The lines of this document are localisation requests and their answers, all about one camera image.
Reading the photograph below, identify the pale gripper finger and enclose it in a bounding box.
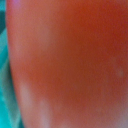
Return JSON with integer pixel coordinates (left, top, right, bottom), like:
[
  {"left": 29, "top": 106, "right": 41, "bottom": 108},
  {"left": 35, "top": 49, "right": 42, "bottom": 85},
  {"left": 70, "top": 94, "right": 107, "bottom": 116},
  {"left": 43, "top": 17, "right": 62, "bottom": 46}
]
[{"left": 0, "top": 0, "right": 24, "bottom": 128}]

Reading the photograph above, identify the red tomato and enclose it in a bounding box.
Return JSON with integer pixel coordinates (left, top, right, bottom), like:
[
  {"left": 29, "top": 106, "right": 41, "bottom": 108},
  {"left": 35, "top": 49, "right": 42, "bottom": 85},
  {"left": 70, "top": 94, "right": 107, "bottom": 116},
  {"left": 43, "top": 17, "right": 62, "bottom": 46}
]
[{"left": 7, "top": 0, "right": 128, "bottom": 128}]

